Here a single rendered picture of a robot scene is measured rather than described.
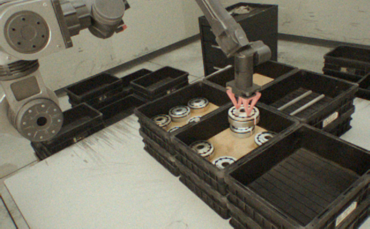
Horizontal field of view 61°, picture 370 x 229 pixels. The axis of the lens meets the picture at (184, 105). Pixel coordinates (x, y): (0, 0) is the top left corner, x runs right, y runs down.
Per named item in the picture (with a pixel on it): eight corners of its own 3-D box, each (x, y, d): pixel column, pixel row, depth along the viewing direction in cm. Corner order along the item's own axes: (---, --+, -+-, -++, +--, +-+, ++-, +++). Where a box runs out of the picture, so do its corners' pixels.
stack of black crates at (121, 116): (118, 165, 235) (107, 127, 219) (99, 150, 256) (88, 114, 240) (160, 140, 257) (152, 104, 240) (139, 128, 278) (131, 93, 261)
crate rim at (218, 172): (221, 179, 99) (221, 173, 97) (169, 140, 121) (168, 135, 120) (301, 127, 117) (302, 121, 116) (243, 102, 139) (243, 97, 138)
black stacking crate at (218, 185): (224, 200, 103) (221, 174, 98) (173, 160, 126) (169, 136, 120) (299, 148, 122) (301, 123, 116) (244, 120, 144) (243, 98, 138)
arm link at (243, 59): (230, 51, 97) (244, 55, 93) (245, 45, 100) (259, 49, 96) (230, 71, 100) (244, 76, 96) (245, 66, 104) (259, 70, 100)
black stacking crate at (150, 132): (173, 159, 126) (168, 136, 120) (137, 131, 148) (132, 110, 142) (243, 120, 144) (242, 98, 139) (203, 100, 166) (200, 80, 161)
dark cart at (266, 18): (240, 115, 300) (235, 22, 257) (207, 102, 331) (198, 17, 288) (277, 91, 332) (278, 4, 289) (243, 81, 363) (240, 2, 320)
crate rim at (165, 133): (169, 140, 121) (168, 135, 120) (133, 114, 143) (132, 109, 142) (243, 102, 139) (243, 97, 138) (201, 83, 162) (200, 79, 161)
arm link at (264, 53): (218, 44, 102) (233, 30, 95) (242, 36, 108) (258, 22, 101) (235, 76, 101) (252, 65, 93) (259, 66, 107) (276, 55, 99)
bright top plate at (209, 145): (198, 161, 116) (198, 159, 116) (182, 148, 123) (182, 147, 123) (219, 148, 121) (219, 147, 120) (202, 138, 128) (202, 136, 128)
